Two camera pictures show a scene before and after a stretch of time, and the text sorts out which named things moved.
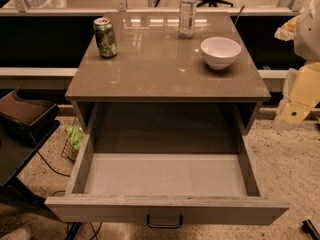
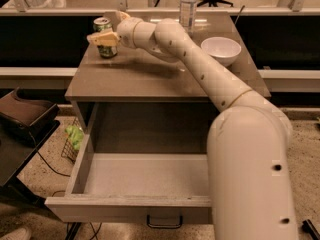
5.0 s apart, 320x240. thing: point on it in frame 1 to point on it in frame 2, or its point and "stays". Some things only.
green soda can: [105, 35] stays
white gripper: [308, 37] to [126, 32]
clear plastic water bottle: [188, 3] stays
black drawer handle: [164, 226] stays
